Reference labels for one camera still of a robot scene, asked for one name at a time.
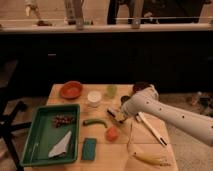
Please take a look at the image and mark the wooden block eraser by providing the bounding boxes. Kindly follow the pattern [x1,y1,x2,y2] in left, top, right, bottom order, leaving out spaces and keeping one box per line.
[107,108,126,123]

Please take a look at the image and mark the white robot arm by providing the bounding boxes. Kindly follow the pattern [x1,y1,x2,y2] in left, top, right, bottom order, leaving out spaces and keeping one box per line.
[121,86,213,146]

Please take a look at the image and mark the dark maroon bowl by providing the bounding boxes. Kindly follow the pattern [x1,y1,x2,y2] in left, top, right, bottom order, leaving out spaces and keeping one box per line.
[132,82,150,93]

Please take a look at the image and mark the red bowl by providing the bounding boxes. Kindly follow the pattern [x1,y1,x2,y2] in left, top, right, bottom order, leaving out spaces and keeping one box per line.
[59,81,83,99]

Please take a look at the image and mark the green cup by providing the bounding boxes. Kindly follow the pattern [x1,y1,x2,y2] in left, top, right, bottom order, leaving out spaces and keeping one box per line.
[107,84,117,98]

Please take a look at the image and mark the white cup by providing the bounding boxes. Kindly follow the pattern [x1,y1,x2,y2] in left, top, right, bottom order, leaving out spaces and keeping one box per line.
[87,91,102,107]

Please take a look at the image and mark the metal cup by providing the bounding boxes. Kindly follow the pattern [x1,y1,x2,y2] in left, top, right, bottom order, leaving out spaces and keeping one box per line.
[120,95,130,103]

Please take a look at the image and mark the orange fruit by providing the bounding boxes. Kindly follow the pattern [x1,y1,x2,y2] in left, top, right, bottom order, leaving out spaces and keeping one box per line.
[105,127,119,142]

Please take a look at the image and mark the bunch of red grapes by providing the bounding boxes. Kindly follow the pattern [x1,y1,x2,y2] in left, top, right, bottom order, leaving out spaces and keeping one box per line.
[52,115,75,128]

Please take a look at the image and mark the green sponge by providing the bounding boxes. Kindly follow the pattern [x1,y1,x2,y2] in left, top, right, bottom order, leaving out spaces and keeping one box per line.
[81,138,97,161]

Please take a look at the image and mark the green plastic tray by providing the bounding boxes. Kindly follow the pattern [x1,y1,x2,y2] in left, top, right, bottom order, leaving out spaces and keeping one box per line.
[20,104,80,167]

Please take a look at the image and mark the white folded paper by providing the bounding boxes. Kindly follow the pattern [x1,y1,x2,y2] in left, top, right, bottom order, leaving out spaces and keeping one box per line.
[48,131,72,158]

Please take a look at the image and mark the black office chair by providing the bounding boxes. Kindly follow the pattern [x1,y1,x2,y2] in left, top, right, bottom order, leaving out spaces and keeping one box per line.
[0,59,33,171]

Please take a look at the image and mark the white handled spatula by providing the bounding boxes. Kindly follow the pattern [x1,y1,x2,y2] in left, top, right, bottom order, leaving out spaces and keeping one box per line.
[136,112,167,147]

